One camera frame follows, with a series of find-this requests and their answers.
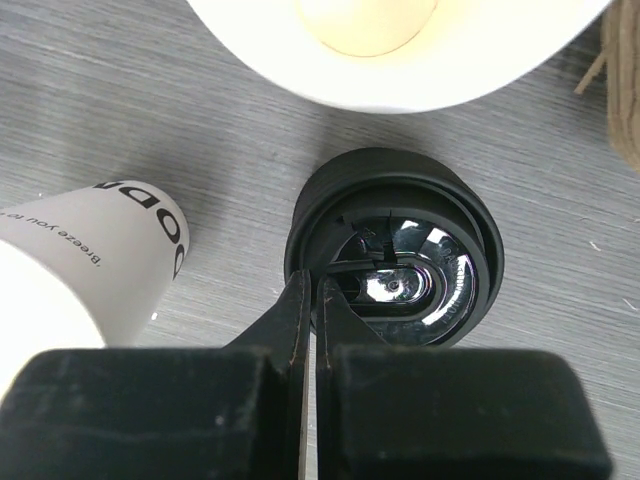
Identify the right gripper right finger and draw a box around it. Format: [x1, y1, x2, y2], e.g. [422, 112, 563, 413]
[315, 276, 384, 479]

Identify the cardboard cup carrier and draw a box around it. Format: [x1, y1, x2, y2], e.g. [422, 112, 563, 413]
[574, 0, 639, 170]

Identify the stack of black lids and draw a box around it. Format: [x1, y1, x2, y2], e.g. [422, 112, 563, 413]
[284, 147, 505, 346]

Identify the stack of white paper cups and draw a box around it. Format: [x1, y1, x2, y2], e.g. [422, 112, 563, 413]
[189, 1, 609, 114]

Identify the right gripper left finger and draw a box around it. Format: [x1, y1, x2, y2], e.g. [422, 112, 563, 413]
[225, 270, 311, 479]

